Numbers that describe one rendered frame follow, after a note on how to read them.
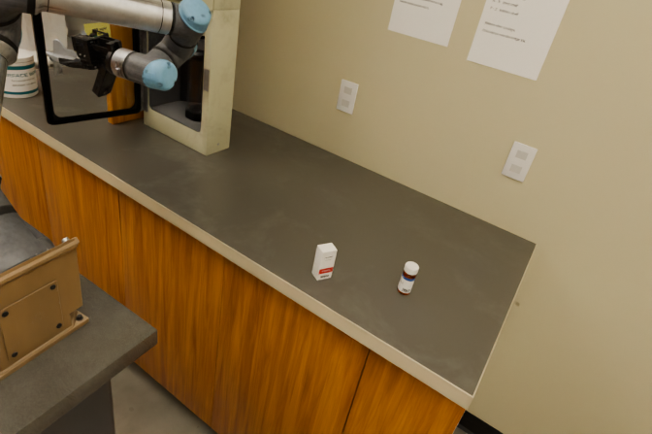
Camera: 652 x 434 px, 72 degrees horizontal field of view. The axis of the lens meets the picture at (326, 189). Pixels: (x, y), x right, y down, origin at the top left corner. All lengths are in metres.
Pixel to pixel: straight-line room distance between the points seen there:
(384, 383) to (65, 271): 0.71
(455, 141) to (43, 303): 1.21
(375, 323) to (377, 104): 0.85
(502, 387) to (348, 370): 0.92
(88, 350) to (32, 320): 0.11
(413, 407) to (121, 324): 0.65
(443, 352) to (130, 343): 0.63
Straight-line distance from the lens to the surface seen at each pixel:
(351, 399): 1.23
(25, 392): 0.93
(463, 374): 1.03
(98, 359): 0.94
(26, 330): 0.92
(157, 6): 1.15
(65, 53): 1.39
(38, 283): 0.88
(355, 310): 1.05
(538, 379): 1.90
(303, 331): 1.18
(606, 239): 1.57
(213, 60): 1.47
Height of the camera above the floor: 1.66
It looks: 29 degrees down
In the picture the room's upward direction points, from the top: 12 degrees clockwise
